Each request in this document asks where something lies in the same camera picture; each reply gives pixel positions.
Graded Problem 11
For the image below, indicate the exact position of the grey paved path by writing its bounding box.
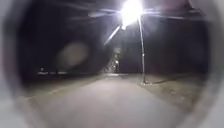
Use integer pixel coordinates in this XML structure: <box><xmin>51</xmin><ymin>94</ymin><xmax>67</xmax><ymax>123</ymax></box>
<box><xmin>28</xmin><ymin>73</ymin><xmax>188</xmax><ymax>128</ymax></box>

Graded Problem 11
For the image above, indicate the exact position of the street lamp pole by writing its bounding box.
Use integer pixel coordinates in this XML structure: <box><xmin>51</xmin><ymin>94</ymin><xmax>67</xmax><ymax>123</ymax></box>
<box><xmin>120</xmin><ymin>0</ymin><xmax>148</xmax><ymax>85</ymax></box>

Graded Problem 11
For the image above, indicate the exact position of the dark grass verge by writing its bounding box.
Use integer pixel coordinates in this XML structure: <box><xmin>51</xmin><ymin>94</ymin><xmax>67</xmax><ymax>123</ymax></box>
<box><xmin>128</xmin><ymin>73</ymin><xmax>209</xmax><ymax>113</ymax></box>
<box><xmin>20</xmin><ymin>73</ymin><xmax>107</xmax><ymax>98</ymax></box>

